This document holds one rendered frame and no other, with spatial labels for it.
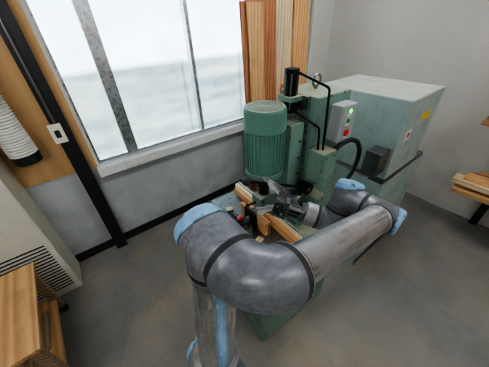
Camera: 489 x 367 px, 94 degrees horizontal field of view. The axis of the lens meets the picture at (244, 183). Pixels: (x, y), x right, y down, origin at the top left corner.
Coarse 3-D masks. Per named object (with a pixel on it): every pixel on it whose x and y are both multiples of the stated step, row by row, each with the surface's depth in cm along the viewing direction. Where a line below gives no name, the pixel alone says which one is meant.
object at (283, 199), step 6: (276, 198) 87; (282, 198) 89; (288, 198) 88; (276, 204) 85; (282, 204) 84; (288, 204) 84; (294, 204) 89; (276, 210) 85; (282, 210) 85; (288, 210) 84; (294, 210) 84; (300, 210) 85; (276, 216) 86; (282, 216) 86; (294, 216) 86; (300, 216) 84
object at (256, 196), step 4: (256, 192) 116; (272, 192) 116; (252, 196) 117; (256, 196) 114; (260, 196) 114; (264, 196) 113; (268, 196) 113; (272, 196) 115; (256, 200) 114; (260, 200) 111; (264, 200) 113; (268, 200) 115; (272, 200) 117; (256, 204) 116; (260, 204) 113; (264, 204) 114; (268, 204) 116; (272, 204) 119
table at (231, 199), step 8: (232, 192) 144; (216, 200) 138; (224, 200) 138; (232, 200) 137; (240, 200) 137; (224, 208) 132; (232, 208) 132; (240, 208) 131; (256, 232) 116; (272, 232) 116; (264, 240) 112; (272, 240) 111; (280, 240) 111
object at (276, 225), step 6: (240, 192) 137; (246, 198) 132; (270, 216) 119; (276, 222) 116; (276, 228) 116; (282, 228) 112; (282, 234) 113; (288, 234) 109; (288, 240) 110; (294, 240) 106
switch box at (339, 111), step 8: (336, 104) 95; (344, 104) 95; (352, 104) 95; (336, 112) 96; (344, 112) 94; (352, 112) 97; (336, 120) 97; (344, 120) 96; (352, 120) 100; (328, 128) 102; (336, 128) 98; (344, 128) 99; (328, 136) 103; (336, 136) 100
